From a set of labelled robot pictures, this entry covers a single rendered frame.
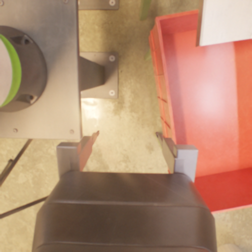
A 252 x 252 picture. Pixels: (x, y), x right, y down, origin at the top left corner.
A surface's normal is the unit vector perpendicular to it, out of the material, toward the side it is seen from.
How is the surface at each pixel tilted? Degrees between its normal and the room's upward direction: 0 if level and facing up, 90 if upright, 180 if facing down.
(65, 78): 0
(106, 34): 0
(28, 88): 73
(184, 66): 0
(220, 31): 30
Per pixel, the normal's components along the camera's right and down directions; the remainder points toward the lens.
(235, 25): 0.07, 0.69
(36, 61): 0.89, -0.04
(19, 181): -0.01, 0.25
